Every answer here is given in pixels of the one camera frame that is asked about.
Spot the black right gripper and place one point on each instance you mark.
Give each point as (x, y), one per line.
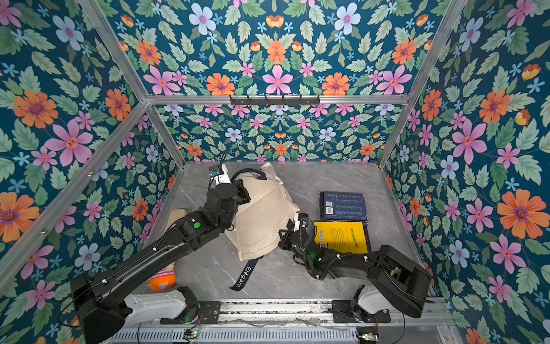
(290, 234)

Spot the cream canvas tote bag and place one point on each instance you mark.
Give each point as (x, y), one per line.
(255, 230)

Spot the blue spine classics book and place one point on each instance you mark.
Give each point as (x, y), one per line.
(342, 207)

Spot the yellow spine book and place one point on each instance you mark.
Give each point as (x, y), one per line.
(343, 237)

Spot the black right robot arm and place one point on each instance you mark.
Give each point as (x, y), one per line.
(398, 281)

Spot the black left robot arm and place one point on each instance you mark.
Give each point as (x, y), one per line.
(99, 300)

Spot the black Elegant bag label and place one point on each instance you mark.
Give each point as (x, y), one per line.
(245, 274)

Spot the beige glasses case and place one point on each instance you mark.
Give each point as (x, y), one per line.
(174, 216)

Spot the cartoon boy plush doll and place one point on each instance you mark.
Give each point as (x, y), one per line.
(163, 279)

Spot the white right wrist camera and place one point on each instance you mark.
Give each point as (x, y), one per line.
(301, 225)

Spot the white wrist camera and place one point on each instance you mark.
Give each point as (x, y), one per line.
(218, 174)
(301, 225)

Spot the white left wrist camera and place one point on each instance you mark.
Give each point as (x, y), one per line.
(218, 174)

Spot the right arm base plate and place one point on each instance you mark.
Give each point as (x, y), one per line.
(344, 311)

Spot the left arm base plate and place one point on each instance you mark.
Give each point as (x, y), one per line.
(204, 313)

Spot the black hook rail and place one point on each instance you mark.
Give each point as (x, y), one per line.
(290, 100)

